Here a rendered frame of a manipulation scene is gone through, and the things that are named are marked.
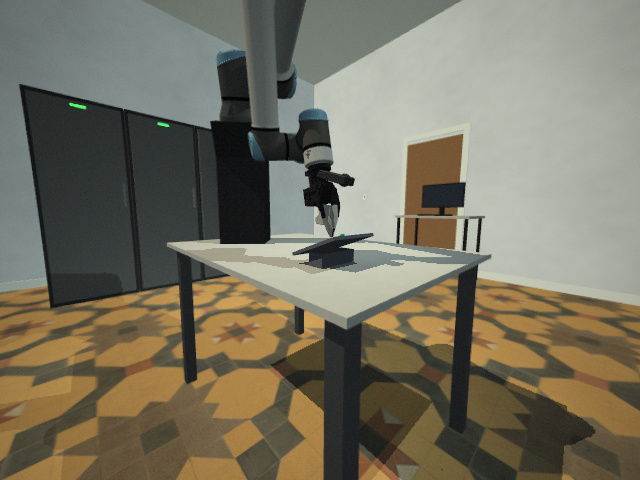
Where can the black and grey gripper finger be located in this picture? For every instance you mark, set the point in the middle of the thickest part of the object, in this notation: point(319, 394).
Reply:
point(334, 213)
point(323, 217)

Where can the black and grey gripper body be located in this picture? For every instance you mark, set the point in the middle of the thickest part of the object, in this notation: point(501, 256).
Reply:
point(327, 189)

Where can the grey switch panel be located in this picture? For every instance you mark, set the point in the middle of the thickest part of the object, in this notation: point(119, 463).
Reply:
point(330, 254)

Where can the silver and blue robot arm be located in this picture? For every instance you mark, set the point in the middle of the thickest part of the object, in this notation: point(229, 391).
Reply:
point(266, 23)

